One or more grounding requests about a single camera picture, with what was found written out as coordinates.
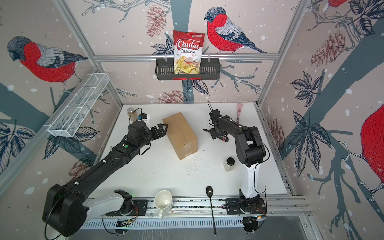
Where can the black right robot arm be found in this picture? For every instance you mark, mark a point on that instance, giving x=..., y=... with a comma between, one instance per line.
x=250, y=149

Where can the Chuba cassava chips bag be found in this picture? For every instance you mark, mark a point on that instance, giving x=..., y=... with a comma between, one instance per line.
x=188, y=50

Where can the black lid glass jar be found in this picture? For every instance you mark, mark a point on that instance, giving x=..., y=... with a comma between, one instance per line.
x=229, y=164

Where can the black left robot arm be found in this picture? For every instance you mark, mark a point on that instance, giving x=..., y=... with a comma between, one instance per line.
x=67, y=207

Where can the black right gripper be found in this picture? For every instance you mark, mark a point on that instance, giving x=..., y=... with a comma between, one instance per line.
x=214, y=132

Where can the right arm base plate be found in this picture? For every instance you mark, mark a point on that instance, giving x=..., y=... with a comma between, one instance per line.
x=242, y=206

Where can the brown spice jar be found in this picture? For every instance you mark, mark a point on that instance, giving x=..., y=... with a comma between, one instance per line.
x=132, y=113

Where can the cream ceramic mug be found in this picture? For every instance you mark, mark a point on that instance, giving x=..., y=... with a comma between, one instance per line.
x=163, y=202

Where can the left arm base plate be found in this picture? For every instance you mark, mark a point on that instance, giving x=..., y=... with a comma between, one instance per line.
x=138, y=208

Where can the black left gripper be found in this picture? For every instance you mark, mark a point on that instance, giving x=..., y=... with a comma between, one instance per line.
x=162, y=132

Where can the brown cardboard express box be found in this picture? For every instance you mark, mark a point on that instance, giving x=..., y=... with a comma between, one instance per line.
x=181, y=135

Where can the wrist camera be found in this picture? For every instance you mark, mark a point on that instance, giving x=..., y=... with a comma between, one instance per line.
x=145, y=118
x=215, y=114

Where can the black wire wall basket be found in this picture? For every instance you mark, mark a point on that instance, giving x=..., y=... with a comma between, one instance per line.
x=206, y=69

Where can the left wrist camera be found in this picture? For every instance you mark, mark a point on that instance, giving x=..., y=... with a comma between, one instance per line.
x=145, y=118

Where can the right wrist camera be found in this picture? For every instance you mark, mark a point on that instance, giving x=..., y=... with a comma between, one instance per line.
x=215, y=114

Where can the black long spoon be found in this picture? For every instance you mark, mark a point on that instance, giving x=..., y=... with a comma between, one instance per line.
x=209, y=192

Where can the aluminium front rail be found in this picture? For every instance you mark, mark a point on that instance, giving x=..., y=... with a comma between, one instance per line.
x=193, y=207

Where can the white wire mesh shelf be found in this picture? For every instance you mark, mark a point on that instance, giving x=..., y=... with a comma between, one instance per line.
x=81, y=102

